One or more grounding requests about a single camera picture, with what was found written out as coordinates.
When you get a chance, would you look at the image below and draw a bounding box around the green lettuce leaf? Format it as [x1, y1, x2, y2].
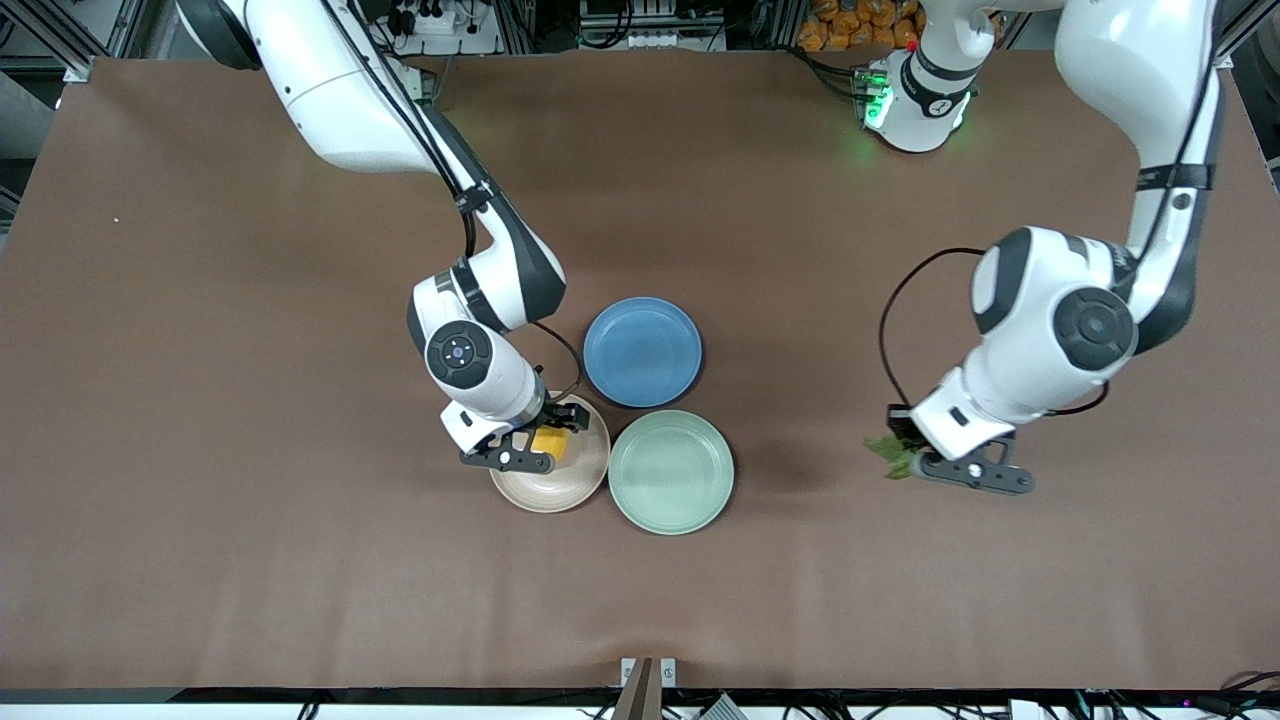
[865, 435, 926, 482]

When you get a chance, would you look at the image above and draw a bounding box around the cream round plate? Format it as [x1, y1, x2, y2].
[488, 392, 611, 514]

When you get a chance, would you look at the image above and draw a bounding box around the blue round plate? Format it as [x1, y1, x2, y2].
[583, 297, 703, 409]

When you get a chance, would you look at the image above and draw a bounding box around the pale green round plate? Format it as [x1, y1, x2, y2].
[608, 410, 735, 536]

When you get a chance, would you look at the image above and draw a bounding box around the white electronics box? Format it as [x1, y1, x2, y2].
[578, 0, 723, 53]

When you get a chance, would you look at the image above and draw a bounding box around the pile of orange fruit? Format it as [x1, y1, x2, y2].
[798, 0, 926, 53]

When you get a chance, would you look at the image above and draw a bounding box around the white power strip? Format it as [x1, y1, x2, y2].
[385, 0, 483, 37]

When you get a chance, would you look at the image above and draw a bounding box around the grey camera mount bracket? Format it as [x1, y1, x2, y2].
[620, 657, 677, 720]

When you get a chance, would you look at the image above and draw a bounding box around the aluminium frame profile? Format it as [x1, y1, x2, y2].
[1212, 0, 1280, 71]
[0, 0, 151, 83]

